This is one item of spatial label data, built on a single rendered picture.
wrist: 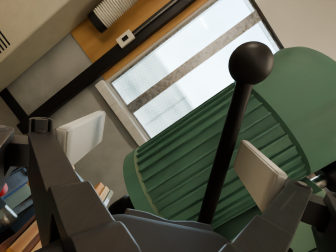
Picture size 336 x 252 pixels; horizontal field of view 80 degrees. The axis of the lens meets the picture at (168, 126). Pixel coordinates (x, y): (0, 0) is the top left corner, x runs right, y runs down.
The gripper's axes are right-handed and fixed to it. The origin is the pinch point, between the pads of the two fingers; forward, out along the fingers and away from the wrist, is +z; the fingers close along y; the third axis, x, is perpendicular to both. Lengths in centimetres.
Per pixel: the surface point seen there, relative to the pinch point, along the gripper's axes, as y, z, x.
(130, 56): -39, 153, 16
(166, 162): 0.4, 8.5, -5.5
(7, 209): -25.7, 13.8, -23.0
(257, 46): 4.8, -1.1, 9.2
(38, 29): -100, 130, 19
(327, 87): 16.1, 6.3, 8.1
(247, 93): 5.3, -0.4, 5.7
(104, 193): -16, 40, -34
